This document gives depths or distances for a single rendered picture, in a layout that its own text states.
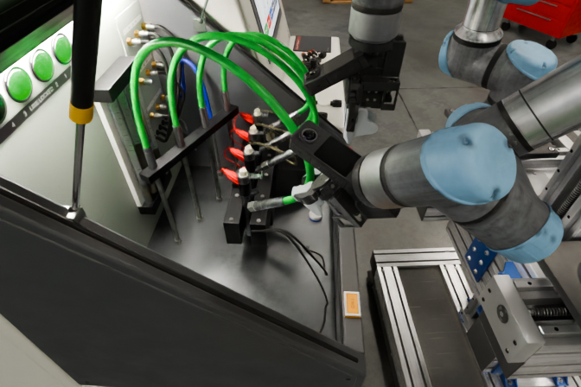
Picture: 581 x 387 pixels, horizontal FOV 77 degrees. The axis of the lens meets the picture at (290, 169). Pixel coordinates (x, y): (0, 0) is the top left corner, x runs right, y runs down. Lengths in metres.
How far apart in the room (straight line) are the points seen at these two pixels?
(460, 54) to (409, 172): 0.72
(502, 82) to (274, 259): 0.72
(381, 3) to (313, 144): 0.22
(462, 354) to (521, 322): 0.85
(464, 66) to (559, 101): 0.59
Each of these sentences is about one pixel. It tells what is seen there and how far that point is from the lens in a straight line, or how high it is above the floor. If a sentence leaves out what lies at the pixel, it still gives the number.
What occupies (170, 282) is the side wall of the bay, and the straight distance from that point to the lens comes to 0.52.
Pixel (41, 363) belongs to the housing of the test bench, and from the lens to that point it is 0.91.
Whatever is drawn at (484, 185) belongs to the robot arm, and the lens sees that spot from 0.36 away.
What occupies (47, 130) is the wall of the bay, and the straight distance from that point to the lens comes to 0.71.
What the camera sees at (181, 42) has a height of 1.42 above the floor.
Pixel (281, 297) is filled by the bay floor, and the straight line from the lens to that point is 0.92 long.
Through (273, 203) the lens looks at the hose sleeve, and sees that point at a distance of 0.68.
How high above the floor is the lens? 1.64
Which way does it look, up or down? 42 degrees down
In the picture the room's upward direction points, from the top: straight up
